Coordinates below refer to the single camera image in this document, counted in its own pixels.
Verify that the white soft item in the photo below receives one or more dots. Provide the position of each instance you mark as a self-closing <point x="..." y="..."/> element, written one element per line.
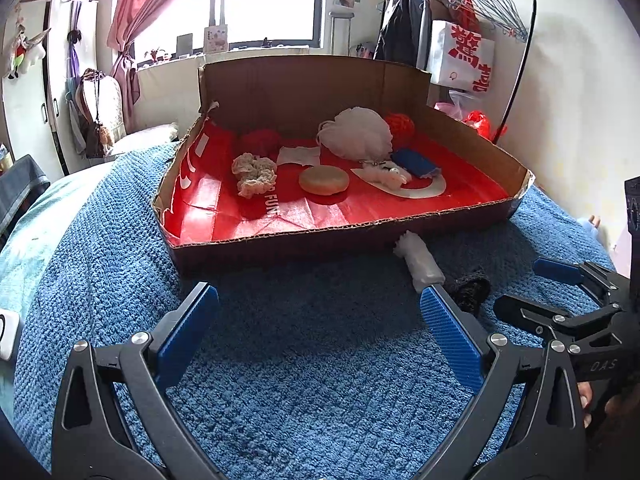
<point x="420" y="260"/>

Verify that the blue plush toy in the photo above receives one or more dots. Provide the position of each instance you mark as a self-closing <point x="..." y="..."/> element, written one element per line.
<point x="590" y="226"/>

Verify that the black clothes rack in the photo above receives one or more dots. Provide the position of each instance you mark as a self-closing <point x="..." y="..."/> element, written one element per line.
<point x="530" y="25"/>

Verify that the brown shoulder bag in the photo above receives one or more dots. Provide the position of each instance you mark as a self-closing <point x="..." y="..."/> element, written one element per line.
<point x="95" y="130"/>

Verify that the blue sponge block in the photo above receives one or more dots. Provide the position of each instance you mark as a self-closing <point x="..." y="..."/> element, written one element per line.
<point x="412" y="160"/>

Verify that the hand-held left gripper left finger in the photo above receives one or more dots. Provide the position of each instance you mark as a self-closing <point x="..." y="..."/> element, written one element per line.
<point x="187" y="332"/>

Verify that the blue knit blanket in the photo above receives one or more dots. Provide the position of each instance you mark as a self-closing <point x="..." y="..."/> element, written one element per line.
<point x="310" y="360"/>

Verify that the hanging plush toy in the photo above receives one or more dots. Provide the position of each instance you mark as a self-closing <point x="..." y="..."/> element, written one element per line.
<point x="25" y="55"/>

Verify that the dark jacket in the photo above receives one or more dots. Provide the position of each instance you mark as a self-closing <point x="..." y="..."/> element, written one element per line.
<point x="395" y="35"/>

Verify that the cardboard box with red lining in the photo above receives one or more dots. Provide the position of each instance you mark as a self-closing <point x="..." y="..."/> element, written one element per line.
<point x="300" y="85"/>

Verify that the white bag with red print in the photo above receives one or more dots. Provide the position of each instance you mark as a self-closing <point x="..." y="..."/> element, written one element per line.
<point x="465" y="50"/>

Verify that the red mesh bath pouf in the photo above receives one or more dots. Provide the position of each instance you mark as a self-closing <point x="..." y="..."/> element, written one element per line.
<point x="402" y="127"/>

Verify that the printed card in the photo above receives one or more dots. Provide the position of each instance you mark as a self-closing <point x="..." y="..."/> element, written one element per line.
<point x="216" y="39"/>

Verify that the window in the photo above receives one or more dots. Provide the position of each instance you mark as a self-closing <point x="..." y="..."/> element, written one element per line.
<point x="270" y="0"/>

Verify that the dark grey bed frame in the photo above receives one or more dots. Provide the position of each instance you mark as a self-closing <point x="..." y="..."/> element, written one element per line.
<point x="22" y="185"/>

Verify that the white wardrobe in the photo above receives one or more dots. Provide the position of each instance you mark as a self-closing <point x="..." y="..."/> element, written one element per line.
<point x="30" y="105"/>

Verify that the grey picture frame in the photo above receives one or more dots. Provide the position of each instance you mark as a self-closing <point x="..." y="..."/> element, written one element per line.
<point x="184" y="45"/>

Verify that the small potted plant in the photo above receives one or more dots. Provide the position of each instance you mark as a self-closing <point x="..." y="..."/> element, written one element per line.
<point x="155" y="55"/>

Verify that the metal crutch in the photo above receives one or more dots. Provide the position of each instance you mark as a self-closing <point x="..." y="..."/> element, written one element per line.
<point x="332" y="35"/>

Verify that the small white plush toy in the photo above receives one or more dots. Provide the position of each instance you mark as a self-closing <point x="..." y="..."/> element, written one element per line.
<point x="387" y="175"/>

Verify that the pink plastic bag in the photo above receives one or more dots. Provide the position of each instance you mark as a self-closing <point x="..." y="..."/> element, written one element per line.
<point x="450" y="109"/>

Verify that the white tissue sheet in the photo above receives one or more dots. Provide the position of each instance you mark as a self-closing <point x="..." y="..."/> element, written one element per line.
<point x="297" y="156"/>

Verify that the pink curtain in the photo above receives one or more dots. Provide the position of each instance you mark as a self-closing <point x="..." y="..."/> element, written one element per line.
<point x="145" y="5"/>

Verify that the white mesh bath pouf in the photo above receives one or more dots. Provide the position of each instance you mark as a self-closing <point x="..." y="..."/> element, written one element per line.
<point x="360" y="132"/>

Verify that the person's right hand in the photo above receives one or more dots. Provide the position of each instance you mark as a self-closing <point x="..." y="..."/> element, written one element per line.
<point x="585" y="402"/>

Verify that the purple ribbon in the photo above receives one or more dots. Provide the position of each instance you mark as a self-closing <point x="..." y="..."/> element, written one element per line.
<point x="75" y="60"/>

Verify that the white pillow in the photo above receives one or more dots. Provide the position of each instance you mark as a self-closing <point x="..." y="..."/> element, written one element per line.
<point x="145" y="136"/>

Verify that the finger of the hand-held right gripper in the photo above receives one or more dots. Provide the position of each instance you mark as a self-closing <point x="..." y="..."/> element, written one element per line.
<point x="557" y="270"/>
<point x="530" y="317"/>

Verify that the beige knit scrunchie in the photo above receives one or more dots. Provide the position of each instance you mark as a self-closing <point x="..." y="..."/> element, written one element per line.
<point x="255" y="172"/>

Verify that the light teal bedsheet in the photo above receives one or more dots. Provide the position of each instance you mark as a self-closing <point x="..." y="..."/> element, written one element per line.
<point x="30" y="260"/>

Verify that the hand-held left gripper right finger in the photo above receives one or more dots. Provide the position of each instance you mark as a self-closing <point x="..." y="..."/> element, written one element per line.
<point x="450" y="330"/>

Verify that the round tan soap bar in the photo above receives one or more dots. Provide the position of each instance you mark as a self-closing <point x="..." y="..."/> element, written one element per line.
<point x="324" y="180"/>

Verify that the red plastic bag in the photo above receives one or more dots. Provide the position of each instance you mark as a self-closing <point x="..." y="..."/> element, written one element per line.
<point x="480" y="122"/>

